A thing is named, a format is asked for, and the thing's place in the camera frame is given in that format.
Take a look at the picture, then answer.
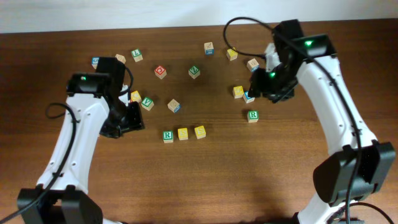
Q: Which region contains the green r block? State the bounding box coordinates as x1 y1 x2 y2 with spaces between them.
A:
162 131 174 143
247 110 259 123

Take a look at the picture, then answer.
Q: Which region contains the blue P block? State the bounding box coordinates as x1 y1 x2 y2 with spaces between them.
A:
167 99 181 113

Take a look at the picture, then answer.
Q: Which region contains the yellow S block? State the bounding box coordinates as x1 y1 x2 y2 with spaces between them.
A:
177 128 188 141
194 126 206 139

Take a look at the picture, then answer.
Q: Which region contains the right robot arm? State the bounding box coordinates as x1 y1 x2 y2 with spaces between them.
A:
248 20 396 223

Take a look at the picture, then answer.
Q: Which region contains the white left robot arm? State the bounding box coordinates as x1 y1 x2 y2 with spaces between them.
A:
17 57 144 223

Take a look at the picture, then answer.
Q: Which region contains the yellow C block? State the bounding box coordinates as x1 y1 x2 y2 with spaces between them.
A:
130 91 142 103

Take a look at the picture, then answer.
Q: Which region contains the green V block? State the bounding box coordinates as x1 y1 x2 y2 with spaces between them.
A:
141 97 154 111

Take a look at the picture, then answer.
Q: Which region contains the blue D block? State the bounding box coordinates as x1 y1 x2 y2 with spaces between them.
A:
246 58 259 72

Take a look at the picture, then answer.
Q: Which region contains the blue L block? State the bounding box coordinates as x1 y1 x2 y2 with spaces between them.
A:
243 91 255 103

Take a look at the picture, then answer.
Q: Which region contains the yellow E block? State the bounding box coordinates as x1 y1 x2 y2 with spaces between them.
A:
233 86 244 99

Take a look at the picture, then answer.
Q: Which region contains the yellow M block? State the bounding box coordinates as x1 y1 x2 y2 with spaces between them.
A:
226 47 238 61

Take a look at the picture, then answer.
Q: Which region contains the red Q block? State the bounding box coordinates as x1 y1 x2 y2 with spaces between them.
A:
154 65 167 79

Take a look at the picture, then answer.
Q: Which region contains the yellow 8 block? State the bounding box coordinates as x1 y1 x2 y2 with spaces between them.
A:
115 54 126 64

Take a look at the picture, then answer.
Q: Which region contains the blue 5 block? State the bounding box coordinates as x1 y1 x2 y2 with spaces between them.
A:
91 57 100 69

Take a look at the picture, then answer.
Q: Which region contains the green L block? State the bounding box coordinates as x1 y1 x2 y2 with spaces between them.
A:
131 49 143 62

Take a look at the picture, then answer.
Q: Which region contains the blue block far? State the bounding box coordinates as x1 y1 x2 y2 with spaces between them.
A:
204 42 215 55

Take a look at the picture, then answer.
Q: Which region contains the green Z block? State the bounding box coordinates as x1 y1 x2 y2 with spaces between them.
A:
188 66 200 79

